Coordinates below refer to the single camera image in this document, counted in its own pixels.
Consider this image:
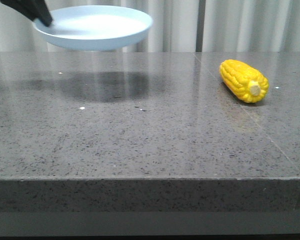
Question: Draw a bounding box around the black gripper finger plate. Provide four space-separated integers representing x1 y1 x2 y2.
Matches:
0 0 53 27

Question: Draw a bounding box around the light blue round plate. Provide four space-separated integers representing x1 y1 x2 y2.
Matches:
33 5 153 51

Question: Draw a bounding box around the yellow plastic corn cob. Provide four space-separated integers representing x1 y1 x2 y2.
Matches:
219 59 269 103

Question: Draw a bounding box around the white pleated curtain left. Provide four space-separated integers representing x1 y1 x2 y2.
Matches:
0 0 205 53

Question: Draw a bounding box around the white pleated curtain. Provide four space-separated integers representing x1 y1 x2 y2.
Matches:
202 0 300 52
0 0 205 53

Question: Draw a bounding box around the white pleated curtain right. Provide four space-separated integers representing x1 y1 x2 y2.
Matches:
202 0 300 52

